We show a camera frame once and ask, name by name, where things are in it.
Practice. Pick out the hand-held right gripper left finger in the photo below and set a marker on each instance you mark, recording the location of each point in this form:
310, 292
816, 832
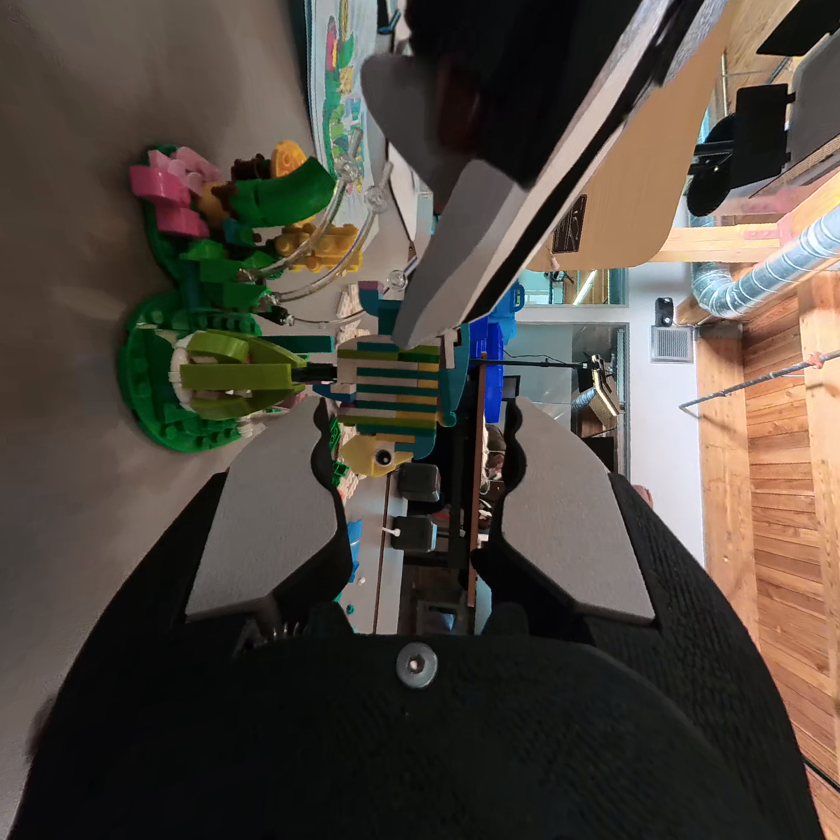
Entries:
262, 525

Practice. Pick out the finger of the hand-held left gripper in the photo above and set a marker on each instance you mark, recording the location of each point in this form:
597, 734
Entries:
459, 262
400, 105

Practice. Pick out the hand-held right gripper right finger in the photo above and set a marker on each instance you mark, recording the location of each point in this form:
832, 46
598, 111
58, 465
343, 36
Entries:
571, 525

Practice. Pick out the colourful brick reef model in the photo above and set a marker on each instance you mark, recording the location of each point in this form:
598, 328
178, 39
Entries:
216, 380

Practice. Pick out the grey desk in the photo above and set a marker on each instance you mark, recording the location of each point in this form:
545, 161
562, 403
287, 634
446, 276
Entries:
394, 590
65, 262

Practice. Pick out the brick instruction booklet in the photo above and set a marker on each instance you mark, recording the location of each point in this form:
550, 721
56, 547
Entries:
338, 98

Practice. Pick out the pile of green bricks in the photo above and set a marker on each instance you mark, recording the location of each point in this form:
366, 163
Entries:
338, 469

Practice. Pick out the pile of mixed coloured bricks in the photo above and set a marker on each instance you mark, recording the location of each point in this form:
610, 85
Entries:
354, 544

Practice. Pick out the pile of white bricks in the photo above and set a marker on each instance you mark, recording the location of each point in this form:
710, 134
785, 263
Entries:
351, 305

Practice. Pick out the black boom stand with lamp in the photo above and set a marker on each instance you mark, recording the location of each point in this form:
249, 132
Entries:
600, 387

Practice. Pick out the black power station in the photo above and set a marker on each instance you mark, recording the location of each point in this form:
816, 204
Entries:
420, 482
417, 533

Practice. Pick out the pale wooden board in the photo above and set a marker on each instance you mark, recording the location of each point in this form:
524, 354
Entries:
630, 197

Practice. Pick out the white vent grille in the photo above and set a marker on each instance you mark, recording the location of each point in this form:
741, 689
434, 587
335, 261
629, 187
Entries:
670, 344

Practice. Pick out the thin metal rod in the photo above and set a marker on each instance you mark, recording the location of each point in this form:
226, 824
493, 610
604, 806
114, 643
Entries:
754, 382

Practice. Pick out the black office chair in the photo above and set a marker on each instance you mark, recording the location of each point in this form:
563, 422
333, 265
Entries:
754, 131

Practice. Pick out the black wall speaker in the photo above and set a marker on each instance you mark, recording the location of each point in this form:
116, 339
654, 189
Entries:
664, 312

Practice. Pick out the silver ventilation duct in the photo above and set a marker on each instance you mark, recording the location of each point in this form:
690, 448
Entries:
774, 269

